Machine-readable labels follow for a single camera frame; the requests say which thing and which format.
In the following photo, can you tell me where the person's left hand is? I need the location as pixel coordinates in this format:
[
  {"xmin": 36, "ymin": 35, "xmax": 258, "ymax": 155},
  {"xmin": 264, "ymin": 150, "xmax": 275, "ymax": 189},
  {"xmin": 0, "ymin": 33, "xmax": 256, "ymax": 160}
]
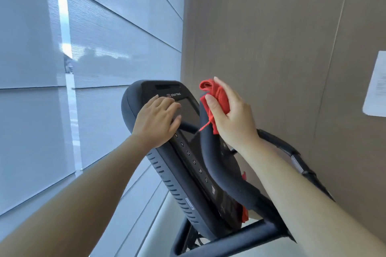
[{"xmin": 132, "ymin": 95, "xmax": 182, "ymax": 149}]

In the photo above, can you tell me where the person's right hand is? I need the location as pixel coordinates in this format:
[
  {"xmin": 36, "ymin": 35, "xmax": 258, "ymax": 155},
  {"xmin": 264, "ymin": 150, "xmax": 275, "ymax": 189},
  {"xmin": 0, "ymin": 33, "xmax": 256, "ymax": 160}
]
[{"xmin": 205, "ymin": 77, "xmax": 260, "ymax": 152}]

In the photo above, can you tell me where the red cleaning cloth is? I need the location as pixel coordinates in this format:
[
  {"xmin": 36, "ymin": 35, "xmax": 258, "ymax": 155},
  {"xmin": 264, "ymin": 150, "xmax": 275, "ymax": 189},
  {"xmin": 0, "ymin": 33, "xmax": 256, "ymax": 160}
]
[{"xmin": 198, "ymin": 79, "xmax": 231, "ymax": 136}]

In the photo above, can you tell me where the person's left forearm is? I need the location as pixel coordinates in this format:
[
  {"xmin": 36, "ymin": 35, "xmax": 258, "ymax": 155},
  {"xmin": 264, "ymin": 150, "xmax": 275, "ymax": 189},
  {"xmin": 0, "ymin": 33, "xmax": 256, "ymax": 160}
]
[{"xmin": 0, "ymin": 134, "xmax": 152, "ymax": 257}]

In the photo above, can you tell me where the person's right forearm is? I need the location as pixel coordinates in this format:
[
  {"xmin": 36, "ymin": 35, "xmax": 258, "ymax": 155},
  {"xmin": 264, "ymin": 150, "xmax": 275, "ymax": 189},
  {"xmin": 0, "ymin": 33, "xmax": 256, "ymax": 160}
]
[{"xmin": 238, "ymin": 139, "xmax": 386, "ymax": 257}]

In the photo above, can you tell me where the black treadmill console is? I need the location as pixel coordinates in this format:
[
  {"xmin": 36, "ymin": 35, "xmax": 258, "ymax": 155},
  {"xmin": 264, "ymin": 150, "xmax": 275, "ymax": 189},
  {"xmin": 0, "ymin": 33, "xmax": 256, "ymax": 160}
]
[{"xmin": 121, "ymin": 80, "xmax": 251, "ymax": 241}]

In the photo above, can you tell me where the grey window blind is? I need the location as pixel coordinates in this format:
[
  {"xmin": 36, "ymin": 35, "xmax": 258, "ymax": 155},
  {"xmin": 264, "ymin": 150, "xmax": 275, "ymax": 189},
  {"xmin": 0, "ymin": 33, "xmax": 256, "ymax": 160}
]
[
  {"xmin": 62, "ymin": 0, "xmax": 186, "ymax": 257},
  {"xmin": 0, "ymin": 0, "xmax": 76, "ymax": 216}
]

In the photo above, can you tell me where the white paper notice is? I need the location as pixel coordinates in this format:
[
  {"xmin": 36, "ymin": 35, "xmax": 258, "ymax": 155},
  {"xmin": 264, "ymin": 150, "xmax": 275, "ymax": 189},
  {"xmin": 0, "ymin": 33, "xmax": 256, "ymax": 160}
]
[{"xmin": 362, "ymin": 51, "xmax": 386, "ymax": 117}]

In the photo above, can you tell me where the red safety clip cord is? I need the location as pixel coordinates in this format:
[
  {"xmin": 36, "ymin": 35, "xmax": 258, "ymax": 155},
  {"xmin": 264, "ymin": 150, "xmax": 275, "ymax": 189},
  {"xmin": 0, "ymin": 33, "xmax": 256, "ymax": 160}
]
[{"xmin": 240, "ymin": 171, "xmax": 250, "ymax": 224}]

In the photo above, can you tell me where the black cable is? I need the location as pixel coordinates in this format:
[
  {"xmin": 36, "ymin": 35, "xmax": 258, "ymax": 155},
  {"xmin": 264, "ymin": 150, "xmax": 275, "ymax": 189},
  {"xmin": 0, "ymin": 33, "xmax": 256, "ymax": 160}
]
[{"xmin": 185, "ymin": 226, "xmax": 209, "ymax": 251}]

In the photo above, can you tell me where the black treadmill frame bar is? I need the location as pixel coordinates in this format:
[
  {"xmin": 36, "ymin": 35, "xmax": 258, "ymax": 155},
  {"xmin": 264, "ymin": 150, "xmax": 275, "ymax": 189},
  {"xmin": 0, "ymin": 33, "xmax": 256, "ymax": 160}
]
[{"xmin": 170, "ymin": 216, "xmax": 295, "ymax": 257}]

